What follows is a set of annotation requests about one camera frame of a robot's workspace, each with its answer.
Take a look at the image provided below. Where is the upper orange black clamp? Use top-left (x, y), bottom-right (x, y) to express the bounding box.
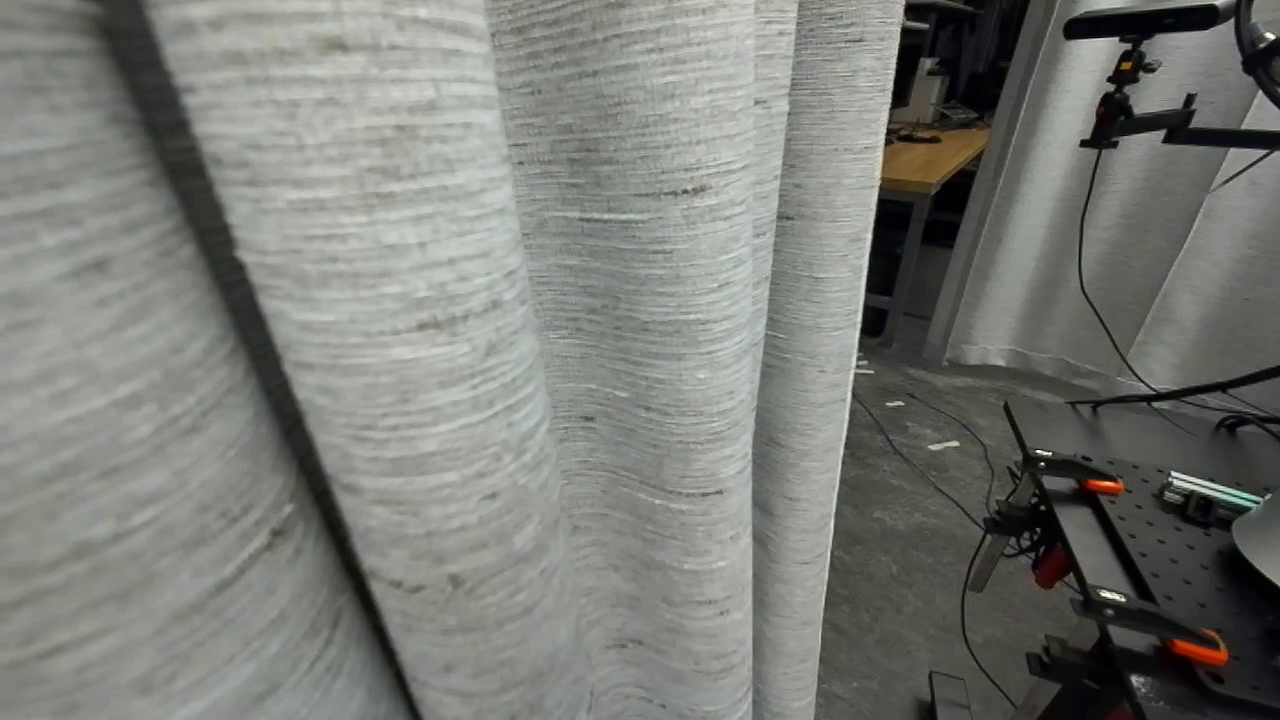
top-left (969, 457), bottom-right (1127, 591)

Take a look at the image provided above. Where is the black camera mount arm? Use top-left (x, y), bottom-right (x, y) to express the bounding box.
top-left (1082, 40), bottom-right (1280, 153)

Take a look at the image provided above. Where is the grey woven curtain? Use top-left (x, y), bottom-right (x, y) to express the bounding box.
top-left (0, 0), bottom-right (904, 720)

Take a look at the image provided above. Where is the black perforated table board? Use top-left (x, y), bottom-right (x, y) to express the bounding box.
top-left (1002, 403), bottom-right (1280, 720)

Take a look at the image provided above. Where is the black hanging cable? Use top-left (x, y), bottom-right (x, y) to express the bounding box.
top-left (1070, 146), bottom-right (1169, 401)

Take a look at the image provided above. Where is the lower orange black clamp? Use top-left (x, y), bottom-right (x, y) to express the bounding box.
top-left (1028, 585), bottom-right (1232, 686)

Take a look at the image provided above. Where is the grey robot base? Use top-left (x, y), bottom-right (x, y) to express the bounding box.
top-left (1232, 495), bottom-right (1280, 590)

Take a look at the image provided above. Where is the black camera on mount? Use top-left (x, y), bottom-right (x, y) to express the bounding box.
top-left (1064, 0), bottom-right (1234, 40)

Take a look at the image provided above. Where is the white background curtain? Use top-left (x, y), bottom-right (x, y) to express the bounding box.
top-left (926, 0), bottom-right (1280, 390)

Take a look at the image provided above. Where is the green white small box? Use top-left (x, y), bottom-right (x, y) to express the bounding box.
top-left (1159, 472), bottom-right (1265, 523)

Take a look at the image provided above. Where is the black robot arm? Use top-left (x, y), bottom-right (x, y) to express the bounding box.
top-left (1232, 0), bottom-right (1280, 109)

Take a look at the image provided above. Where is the black floor cable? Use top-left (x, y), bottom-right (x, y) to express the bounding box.
top-left (851, 379), bottom-right (1024, 714)

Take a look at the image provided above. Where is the wooden desk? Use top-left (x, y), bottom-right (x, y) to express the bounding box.
top-left (880, 127), bottom-right (986, 342)

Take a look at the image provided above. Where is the orange black clamp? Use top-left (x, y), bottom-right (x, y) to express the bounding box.
top-left (1028, 585), bottom-right (1232, 686)
top-left (969, 457), bottom-right (1127, 591)

